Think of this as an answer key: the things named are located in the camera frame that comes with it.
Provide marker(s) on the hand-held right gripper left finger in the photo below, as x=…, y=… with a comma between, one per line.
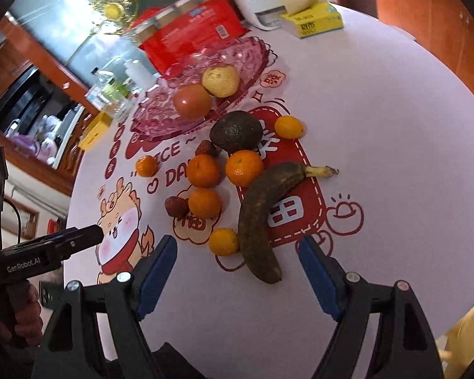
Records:
x=160, y=272

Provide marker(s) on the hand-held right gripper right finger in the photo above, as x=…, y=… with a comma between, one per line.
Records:
x=318, y=272

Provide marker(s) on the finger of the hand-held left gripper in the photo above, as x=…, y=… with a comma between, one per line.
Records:
x=79, y=239

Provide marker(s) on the dark red lychee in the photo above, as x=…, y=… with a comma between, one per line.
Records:
x=176, y=206
x=208, y=149

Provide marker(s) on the small tangerine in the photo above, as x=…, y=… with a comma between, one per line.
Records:
x=146, y=166
x=224, y=241

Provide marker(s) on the overripe brown banana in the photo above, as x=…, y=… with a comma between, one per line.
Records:
x=256, y=221

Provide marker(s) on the small orange citrus fruit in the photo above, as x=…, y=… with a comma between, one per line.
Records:
x=289, y=126

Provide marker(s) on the pink glass fruit plate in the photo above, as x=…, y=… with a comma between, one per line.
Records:
x=162, y=102

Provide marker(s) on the dark avocado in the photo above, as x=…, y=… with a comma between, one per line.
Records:
x=236, y=131

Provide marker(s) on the red apple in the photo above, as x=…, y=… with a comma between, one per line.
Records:
x=192, y=100

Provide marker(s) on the yellow pear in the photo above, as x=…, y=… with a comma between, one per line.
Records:
x=220, y=81

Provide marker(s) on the person's left hand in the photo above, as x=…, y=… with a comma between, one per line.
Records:
x=28, y=304

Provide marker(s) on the yellow tin box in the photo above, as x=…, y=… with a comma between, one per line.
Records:
x=94, y=131

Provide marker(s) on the clear drinking glass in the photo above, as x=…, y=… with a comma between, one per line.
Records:
x=123, y=107

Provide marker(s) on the clear bottle green label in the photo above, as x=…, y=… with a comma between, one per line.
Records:
x=109, y=87

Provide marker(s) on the printed red white tablecloth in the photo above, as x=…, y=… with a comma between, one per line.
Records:
x=379, y=126

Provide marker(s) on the wooden counter cabinet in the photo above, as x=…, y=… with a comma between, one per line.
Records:
x=63, y=77

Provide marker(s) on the yellow plastic bag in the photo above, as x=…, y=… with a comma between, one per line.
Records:
x=468, y=335

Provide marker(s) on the frosted glass door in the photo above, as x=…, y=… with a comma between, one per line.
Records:
x=55, y=35

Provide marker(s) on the gold door ornament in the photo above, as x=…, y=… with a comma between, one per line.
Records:
x=112, y=8

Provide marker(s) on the red paper cup package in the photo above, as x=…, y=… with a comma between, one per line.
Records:
x=205, y=27

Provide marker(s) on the yellow tissue box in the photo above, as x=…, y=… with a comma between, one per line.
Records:
x=312, y=19

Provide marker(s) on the wooden wall cabinet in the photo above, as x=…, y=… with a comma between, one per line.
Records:
x=430, y=15

